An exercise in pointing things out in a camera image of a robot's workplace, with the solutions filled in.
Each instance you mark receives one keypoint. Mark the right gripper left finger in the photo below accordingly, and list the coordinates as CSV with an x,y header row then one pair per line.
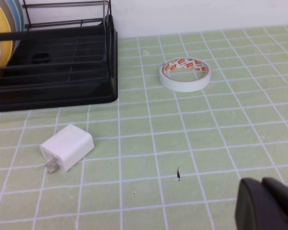
x,y
254,210

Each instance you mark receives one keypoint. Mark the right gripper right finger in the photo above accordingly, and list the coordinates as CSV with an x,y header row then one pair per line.
x,y
286,208

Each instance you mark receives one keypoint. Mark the blue plate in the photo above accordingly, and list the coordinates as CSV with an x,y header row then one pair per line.
x,y
13,9

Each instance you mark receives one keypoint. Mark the yellow plate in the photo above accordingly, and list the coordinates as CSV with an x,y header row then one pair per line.
x,y
2,19

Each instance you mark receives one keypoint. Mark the green checkered tablecloth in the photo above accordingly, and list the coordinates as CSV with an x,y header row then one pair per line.
x,y
158,134

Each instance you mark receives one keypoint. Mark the white tape roll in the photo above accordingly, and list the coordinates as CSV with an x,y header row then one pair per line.
x,y
184,88

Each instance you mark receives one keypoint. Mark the white charger plug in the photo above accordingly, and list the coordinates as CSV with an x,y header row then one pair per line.
x,y
69,146

